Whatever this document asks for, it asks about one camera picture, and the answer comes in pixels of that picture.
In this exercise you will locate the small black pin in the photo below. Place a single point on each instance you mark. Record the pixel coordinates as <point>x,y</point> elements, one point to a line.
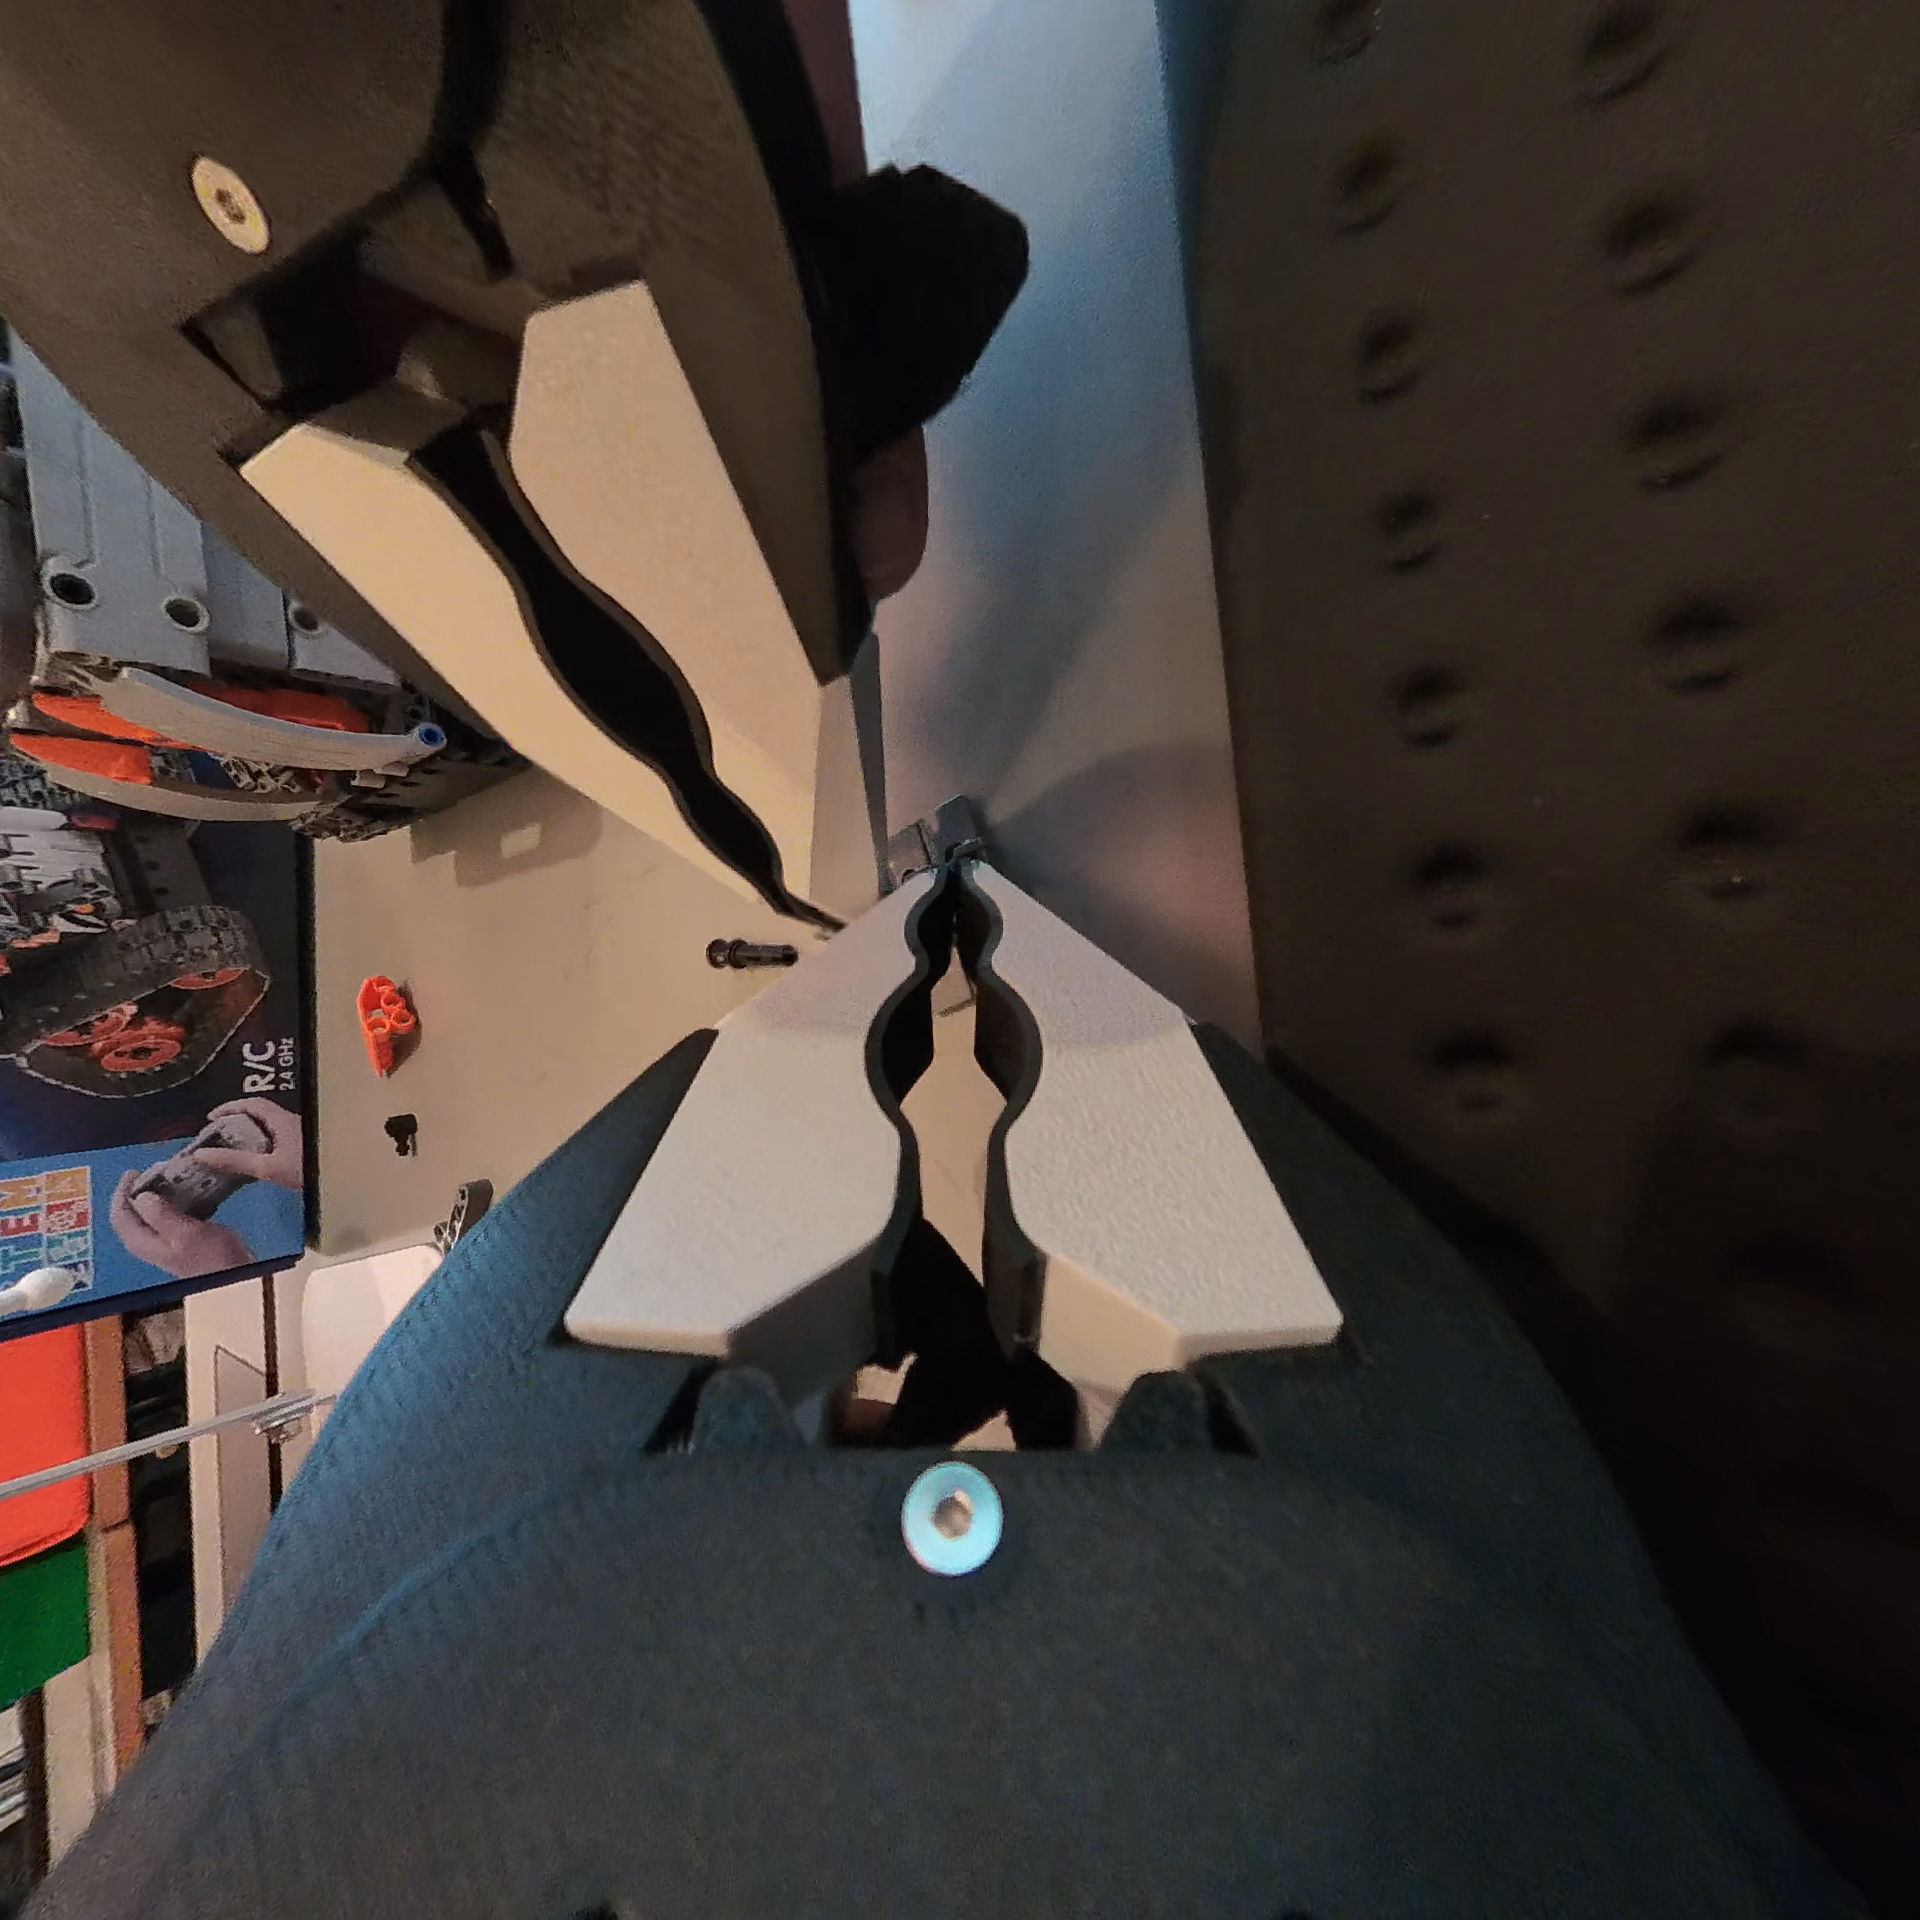
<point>749,953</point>

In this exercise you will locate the pale blue book stand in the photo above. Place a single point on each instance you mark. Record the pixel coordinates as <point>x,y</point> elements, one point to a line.
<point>152,1444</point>

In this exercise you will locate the black toy car orange wheels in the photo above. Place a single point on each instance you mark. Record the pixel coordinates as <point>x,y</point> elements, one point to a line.
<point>117,600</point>

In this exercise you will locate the green cardboard box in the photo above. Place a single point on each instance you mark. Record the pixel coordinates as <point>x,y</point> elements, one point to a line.
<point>36,1627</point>

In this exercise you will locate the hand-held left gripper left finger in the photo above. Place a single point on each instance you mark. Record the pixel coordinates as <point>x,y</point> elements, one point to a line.
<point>749,1188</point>

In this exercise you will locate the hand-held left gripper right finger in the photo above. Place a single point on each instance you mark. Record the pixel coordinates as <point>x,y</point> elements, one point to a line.
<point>1171,1188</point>

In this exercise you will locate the person's right hand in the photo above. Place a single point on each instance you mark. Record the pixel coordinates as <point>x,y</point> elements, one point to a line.
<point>892,518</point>

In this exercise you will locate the toy set cardboard box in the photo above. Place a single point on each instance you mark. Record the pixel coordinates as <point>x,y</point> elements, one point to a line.
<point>152,1079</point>

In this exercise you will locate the orange cardboard box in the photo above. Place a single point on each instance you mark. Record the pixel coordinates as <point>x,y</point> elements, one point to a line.
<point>36,1440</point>

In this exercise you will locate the orange plastic wedge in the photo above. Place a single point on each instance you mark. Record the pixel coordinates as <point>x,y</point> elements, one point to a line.
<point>385,1019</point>

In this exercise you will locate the grey angled holed beam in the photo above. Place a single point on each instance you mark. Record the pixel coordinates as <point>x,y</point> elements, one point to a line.
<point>462,1213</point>

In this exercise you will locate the white rounded tray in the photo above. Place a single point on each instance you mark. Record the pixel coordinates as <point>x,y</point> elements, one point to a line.
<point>359,1303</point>

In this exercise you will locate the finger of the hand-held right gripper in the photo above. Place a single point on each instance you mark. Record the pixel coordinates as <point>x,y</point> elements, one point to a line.
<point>407,569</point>
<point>661,481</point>

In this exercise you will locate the black dimpled foam pad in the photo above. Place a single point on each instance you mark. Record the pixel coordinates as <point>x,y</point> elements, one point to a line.
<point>1575,600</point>

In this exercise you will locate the grey clip plate assembly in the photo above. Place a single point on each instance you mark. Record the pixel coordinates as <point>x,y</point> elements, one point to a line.
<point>938,841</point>

